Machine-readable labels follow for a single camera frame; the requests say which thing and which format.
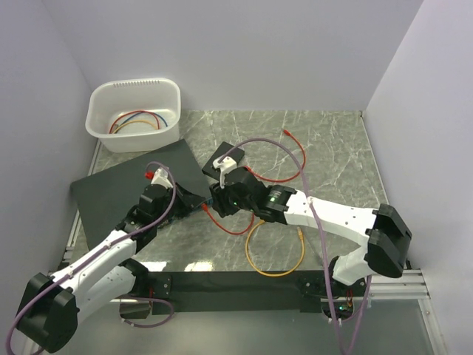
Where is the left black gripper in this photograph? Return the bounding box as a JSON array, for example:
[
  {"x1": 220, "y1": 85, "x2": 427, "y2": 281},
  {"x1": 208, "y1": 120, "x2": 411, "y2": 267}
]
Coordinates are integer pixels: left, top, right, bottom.
[{"x1": 154, "y1": 180, "x2": 205, "y2": 226}]

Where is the red patch cable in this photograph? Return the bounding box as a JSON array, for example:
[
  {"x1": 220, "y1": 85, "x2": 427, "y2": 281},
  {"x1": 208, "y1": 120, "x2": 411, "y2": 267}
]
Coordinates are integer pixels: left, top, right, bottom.
[
  {"x1": 245, "y1": 128, "x2": 307, "y2": 183},
  {"x1": 202, "y1": 203, "x2": 256, "y2": 237}
]

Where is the large black network switch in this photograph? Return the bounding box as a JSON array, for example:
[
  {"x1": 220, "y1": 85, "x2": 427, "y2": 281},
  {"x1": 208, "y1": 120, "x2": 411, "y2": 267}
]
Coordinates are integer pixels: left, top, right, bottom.
[{"x1": 71, "y1": 139, "x2": 211, "y2": 249}]

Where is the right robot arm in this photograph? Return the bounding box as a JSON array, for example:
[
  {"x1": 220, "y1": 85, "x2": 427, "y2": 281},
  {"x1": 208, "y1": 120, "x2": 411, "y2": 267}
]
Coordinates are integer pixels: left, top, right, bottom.
[{"x1": 210, "y1": 167, "x2": 412, "y2": 295}]

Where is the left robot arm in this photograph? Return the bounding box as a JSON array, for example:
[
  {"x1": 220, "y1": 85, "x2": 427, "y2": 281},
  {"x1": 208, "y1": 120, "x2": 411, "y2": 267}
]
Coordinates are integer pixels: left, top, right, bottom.
[{"x1": 5, "y1": 183, "x2": 208, "y2": 354}]

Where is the white plastic tub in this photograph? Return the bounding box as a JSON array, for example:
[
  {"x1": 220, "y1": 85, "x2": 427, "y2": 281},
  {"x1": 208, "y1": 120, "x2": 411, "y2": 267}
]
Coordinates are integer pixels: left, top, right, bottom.
[{"x1": 85, "y1": 78, "x2": 181, "y2": 153}]

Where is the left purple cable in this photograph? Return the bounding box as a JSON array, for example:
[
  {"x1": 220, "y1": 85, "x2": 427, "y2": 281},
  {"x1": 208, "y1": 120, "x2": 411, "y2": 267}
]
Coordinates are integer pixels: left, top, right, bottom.
[{"x1": 6, "y1": 160, "x2": 177, "y2": 354}]

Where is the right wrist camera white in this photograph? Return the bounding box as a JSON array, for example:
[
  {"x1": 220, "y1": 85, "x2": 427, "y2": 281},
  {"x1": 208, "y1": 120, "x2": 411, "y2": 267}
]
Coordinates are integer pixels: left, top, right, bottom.
[{"x1": 212, "y1": 156, "x2": 237, "y2": 189}]

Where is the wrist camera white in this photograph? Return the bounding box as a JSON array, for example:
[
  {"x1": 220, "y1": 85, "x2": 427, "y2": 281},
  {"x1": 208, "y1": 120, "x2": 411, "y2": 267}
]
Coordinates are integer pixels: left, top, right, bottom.
[
  {"x1": 212, "y1": 156, "x2": 237, "y2": 189},
  {"x1": 145, "y1": 167, "x2": 173, "y2": 189}
]

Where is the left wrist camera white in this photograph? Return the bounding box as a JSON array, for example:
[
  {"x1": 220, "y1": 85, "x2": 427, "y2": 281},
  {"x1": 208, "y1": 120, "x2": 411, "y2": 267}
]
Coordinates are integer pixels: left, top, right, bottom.
[{"x1": 145, "y1": 167, "x2": 173, "y2": 189}]

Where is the small black switch box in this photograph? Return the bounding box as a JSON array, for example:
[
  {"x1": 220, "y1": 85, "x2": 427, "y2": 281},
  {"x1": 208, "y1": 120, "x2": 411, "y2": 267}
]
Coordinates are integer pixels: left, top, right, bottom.
[{"x1": 202, "y1": 141, "x2": 245, "y2": 181}]

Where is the yellow patch cable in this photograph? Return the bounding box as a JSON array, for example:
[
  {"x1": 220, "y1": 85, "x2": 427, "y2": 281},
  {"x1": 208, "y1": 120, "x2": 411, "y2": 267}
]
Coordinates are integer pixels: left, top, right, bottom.
[{"x1": 245, "y1": 218, "x2": 306, "y2": 277}]

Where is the red cable in tub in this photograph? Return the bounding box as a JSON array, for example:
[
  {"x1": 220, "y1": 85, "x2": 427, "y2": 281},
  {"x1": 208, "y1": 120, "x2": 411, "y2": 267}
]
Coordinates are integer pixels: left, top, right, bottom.
[{"x1": 109, "y1": 109, "x2": 166, "y2": 133}]

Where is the blue cable in tub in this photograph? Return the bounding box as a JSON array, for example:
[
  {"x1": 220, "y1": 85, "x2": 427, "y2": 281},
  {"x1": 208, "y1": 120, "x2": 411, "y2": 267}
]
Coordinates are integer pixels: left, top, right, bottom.
[{"x1": 115, "y1": 110, "x2": 169, "y2": 130}]

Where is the yellow cable in tub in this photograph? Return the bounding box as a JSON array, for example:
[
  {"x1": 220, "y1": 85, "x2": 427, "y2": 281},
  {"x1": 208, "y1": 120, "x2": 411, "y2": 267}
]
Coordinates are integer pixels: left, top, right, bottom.
[{"x1": 114, "y1": 119, "x2": 160, "y2": 134}]

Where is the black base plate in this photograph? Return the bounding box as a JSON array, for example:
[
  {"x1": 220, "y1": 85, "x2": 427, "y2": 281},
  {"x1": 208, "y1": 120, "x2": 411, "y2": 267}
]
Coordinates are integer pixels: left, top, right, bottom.
[{"x1": 120, "y1": 269, "x2": 365, "y2": 320}]

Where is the aluminium rail right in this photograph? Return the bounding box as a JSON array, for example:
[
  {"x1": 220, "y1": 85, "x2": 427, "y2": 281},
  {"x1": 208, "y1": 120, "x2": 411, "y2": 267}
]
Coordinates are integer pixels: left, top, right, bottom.
[{"x1": 369, "y1": 269, "x2": 430, "y2": 300}]

